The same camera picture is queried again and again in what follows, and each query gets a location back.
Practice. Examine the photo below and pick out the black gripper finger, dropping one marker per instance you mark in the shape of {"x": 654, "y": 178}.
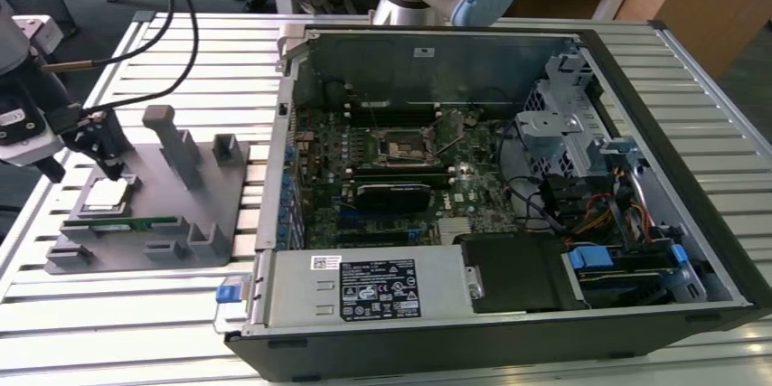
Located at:
{"x": 98, "y": 137}
{"x": 53, "y": 169}

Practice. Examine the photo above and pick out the silver CPU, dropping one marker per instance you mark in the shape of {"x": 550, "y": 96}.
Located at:
{"x": 106, "y": 198}

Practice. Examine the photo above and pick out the CPU socket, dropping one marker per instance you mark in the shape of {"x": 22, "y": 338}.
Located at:
{"x": 402, "y": 147}

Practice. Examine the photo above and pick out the green RAM stick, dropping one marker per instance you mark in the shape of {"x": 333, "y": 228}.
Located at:
{"x": 150, "y": 222}

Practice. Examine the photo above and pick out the grey parts rack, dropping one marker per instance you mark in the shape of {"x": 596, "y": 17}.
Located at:
{"x": 220, "y": 198}

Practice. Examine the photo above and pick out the blue case latch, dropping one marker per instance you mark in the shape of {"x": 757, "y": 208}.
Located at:
{"x": 228, "y": 294}

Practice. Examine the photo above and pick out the silver power supply unit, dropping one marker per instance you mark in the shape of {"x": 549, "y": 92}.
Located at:
{"x": 289, "y": 286}

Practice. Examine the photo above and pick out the black RAM slot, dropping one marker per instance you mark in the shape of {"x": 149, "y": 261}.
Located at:
{"x": 392, "y": 106}
{"x": 392, "y": 121}
{"x": 397, "y": 179}
{"x": 397, "y": 174}
{"x": 397, "y": 169}
{"x": 440, "y": 184}
{"x": 392, "y": 111}
{"x": 392, "y": 116}

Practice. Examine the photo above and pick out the black expansion slot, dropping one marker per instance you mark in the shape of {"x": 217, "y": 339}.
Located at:
{"x": 370, "y": 237}

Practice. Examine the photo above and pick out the black graphics card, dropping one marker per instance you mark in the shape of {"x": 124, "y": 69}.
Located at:
{"x": 392, "y": 200}

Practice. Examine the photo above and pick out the metal locking lever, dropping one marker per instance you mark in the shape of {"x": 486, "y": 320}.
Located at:
{"x": 450, "y": 144}

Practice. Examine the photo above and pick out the silver chipset heatsink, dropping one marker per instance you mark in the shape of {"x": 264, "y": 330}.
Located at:
{"x": 453, "y": 228}

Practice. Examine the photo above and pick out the green motherboard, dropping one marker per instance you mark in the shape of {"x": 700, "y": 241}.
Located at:
{"x": 482, "y": 187}

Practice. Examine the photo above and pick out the black PC tower case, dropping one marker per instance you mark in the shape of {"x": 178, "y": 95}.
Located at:
{"x": 421, "y": 354}

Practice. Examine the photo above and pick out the metal disk bay cage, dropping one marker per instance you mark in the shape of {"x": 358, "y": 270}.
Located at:
{"x": 542, "y": 128}

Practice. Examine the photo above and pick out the blue disk carrier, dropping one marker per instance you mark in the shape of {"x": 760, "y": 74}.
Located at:
{"x": 589, "y": 259}

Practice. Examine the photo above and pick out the blue plastic latch tab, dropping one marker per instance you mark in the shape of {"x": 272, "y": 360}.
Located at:
{"x": 678, "y": 255}

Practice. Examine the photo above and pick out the wooden cabinet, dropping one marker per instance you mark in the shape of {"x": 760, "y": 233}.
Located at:
{"x": 712, "y": 6}

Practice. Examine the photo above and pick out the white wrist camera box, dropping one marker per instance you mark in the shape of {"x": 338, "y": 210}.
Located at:
{"x": 36, "y": 146}
{"x": 38, "y": 31}

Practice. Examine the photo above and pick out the grey case latch bracket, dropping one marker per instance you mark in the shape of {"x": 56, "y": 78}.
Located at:
{"x": 288, "y": 42}

